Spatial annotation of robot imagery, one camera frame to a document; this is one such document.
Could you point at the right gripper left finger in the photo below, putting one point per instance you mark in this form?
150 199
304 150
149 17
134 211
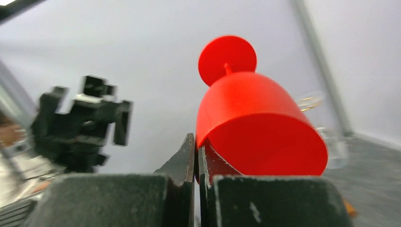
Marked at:
164 198

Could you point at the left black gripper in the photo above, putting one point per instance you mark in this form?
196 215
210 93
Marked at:
74 140

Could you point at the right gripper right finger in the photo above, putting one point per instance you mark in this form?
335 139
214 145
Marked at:
228 199

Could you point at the red plastic wine glass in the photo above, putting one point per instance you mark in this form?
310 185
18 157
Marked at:
249 119

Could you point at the clear wine glass left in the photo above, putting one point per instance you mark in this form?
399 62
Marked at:
310 101

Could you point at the clear wine glass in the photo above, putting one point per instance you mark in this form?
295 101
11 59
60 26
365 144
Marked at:
338 153
310 101

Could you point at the clear wine glass right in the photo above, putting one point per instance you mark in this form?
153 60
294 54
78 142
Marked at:
338 153

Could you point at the wooden rack base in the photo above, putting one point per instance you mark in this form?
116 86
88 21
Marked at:
350 209

